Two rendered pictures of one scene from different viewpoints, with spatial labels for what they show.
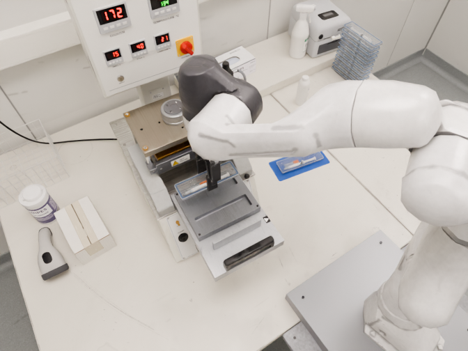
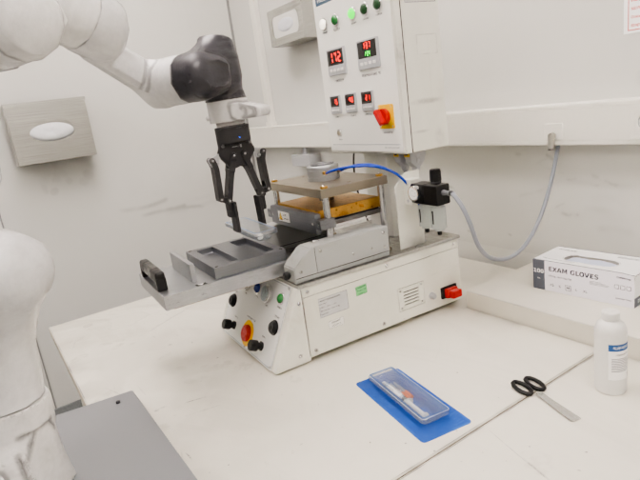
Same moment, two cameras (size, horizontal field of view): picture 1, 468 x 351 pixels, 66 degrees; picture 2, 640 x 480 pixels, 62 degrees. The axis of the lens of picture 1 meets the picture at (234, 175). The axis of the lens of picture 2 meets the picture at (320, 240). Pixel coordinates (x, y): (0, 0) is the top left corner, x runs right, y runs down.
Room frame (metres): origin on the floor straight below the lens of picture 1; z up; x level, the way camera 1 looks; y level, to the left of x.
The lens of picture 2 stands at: (0.76, -1.12, 1.29)
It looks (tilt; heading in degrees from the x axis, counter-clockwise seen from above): 14 degrees down; 91
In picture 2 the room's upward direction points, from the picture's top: 8 degrees counter-clockwise
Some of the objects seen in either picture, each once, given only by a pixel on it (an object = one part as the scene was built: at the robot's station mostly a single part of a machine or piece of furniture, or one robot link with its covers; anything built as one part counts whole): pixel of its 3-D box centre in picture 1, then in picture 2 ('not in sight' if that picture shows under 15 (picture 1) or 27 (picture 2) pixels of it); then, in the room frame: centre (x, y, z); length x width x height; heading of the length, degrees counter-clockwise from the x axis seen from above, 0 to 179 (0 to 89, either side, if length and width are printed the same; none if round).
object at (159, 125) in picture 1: (177, 113); (340, 187); (0.81, 0.17, 1.08); 0.31 x 0.24 x 0.13; 119
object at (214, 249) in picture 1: (224, 216); (215, 266); (0.50, 0.03, 0.97); 0.30 x 0.22 x 0.08; 29
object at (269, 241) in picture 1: (248, 253); (152, 273); (0.38, -0.04, 0.99); 0.15 x 0.02 x 0.04; 119
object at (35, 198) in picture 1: (40, 204); not in sight; (0.63, 0.67, 0.83); 0.09 x 0.09 x 0.15
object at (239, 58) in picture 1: (228, 67); (592, 273); (1.35, 0.02, 0.83); 0.23 x 0.12 x 0.07; 126
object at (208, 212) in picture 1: (216, 202); (234, 255); (0.54, 0.05, 0.98); 0.20 x 0.17 x 0.03; 119
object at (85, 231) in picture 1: (85, 229); not in sight; (0.55, 0.50, 0.80); 0.19 x 0.13 x 0.09; 33
